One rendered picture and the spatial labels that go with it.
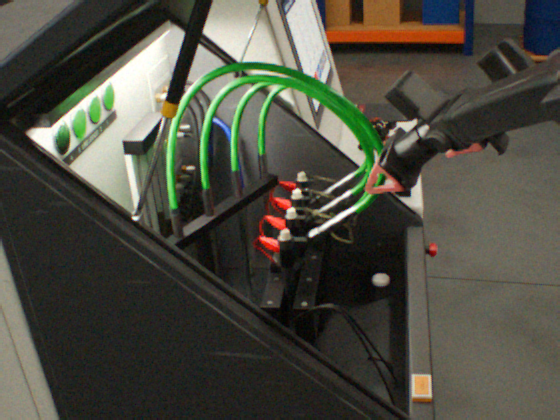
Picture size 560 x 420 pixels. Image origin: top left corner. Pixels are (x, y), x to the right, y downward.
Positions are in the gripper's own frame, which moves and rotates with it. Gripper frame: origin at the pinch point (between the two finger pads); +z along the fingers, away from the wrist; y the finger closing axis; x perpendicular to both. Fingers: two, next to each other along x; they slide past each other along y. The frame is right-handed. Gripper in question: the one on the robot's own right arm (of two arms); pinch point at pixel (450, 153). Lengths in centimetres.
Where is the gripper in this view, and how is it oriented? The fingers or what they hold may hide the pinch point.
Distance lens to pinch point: 125.9
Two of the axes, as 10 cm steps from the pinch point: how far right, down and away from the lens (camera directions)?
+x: -4.0, 4.7, -7.9
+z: -6.0, 5.1, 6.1
